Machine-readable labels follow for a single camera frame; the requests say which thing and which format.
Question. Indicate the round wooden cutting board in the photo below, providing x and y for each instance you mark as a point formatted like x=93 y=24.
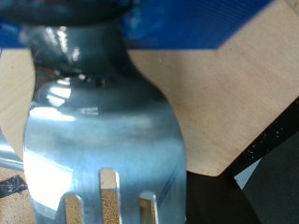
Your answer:
x=202 y=109

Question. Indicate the metal spatula with blue block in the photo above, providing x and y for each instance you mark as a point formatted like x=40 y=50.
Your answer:
x=102 y=133

